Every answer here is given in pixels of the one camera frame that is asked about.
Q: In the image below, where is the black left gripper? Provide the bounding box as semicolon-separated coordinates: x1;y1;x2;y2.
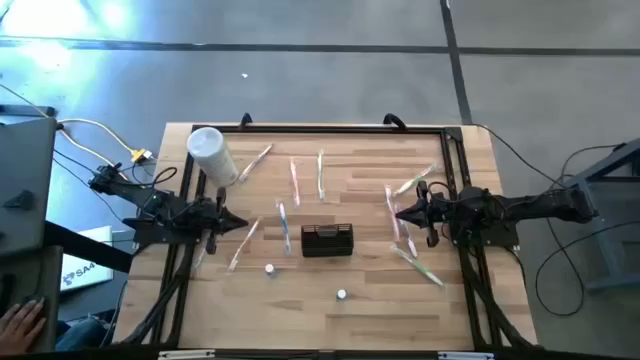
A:
197;186;250;256

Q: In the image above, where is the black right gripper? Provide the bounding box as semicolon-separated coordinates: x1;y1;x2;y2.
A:
394;179;454;249

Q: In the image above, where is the purple toothbrush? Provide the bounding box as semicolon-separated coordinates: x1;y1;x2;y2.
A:
393;201;419;259

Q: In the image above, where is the green toothbrush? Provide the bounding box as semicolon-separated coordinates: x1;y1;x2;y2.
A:
391;163;440;198
316;148;327;202

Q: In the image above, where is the teal toothbrush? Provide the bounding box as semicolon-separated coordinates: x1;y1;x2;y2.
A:
388;243;446;288

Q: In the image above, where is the blue toothbrush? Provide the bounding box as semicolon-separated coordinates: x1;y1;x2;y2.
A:
275;199;293;257

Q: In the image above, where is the pale orange toothbrush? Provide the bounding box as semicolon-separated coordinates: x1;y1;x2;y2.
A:
237;143;275;183

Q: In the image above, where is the white wipes canister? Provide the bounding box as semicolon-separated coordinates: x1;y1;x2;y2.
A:
186;126;240;189

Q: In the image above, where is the black metal beam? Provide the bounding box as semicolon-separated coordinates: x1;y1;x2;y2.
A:
43;220;135;275

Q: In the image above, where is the person's leg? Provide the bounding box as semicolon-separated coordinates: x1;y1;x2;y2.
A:
54;316;109;352

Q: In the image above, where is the grey desk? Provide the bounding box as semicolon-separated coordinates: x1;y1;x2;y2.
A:
0;244;65;354

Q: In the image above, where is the grey metal cabinet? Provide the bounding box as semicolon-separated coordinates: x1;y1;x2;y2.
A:
0;104;59;257

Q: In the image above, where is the person's hand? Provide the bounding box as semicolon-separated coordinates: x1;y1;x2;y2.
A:
0;297;48;356

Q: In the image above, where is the black wire toothbrush holder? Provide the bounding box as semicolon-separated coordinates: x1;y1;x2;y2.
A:
300;223;355;259

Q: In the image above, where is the yellow network cable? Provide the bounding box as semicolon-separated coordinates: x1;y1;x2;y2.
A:
0;82;154;164
58;128;132;182

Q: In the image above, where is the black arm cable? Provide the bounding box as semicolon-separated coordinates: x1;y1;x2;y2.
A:
473;122;567;190

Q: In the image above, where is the black floor cable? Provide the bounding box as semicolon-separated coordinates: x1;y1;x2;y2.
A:
534;219;640;318
51;147;129;224

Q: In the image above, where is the silver metal rail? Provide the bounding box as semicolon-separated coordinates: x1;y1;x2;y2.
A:
438;351;496;360
158;349;216;360

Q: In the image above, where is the grey metal table frame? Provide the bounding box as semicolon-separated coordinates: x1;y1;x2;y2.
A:
552;137;640;295

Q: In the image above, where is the black cabinet bracket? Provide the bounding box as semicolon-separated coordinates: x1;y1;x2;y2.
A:
2;189;36;211

